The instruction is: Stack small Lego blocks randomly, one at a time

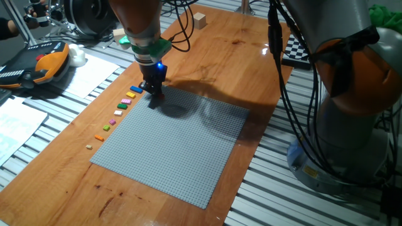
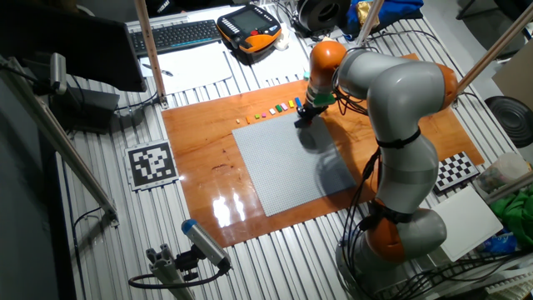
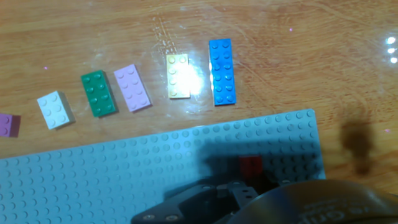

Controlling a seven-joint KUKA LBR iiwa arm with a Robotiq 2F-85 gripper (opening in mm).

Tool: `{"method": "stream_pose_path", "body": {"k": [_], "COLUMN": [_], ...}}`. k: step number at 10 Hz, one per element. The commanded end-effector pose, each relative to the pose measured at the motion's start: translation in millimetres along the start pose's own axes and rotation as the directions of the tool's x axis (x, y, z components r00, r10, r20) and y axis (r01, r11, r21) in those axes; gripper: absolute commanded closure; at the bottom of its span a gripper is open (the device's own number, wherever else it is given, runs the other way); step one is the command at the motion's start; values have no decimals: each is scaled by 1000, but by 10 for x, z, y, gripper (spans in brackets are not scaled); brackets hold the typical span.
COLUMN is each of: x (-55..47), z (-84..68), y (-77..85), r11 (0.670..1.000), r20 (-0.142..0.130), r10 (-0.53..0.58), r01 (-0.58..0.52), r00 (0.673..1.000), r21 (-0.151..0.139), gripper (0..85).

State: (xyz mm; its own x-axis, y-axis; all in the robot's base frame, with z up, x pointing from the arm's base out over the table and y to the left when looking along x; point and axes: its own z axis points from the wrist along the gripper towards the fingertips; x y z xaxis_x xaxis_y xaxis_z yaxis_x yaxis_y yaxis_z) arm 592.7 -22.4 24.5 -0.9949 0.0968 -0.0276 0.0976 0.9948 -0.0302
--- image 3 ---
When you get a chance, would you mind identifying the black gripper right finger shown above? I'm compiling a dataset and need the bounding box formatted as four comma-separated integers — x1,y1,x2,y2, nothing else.
230,181,292,207

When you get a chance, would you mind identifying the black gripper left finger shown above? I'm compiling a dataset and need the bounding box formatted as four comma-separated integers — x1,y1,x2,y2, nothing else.
130,183,238,224

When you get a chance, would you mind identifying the red long Lego brick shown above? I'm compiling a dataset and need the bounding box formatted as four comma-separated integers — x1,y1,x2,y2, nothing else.
238,155,264,183

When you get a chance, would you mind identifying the blue long Lego brick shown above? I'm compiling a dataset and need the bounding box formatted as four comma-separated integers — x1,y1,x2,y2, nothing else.
208,38,237,106

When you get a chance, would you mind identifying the grey Lego baseplate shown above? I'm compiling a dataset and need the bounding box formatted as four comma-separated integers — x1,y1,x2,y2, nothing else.
0,108,326,224

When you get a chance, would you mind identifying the yellow Lego brick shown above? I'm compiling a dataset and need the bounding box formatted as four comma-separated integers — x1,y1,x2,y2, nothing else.
165,54,191,100

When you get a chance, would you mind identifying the pink Lego brick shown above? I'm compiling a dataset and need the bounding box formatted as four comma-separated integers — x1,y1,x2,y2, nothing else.
113,63,153,113

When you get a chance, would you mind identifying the green Lego brick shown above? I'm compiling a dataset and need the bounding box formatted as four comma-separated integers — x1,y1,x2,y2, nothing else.
80,70,119,118

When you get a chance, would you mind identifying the white Lego brick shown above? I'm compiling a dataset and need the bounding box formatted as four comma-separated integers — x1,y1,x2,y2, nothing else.
36,90,76,131

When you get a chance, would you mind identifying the magenta square Lego brick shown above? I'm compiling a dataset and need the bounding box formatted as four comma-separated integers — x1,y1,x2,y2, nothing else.
0,113,21,138

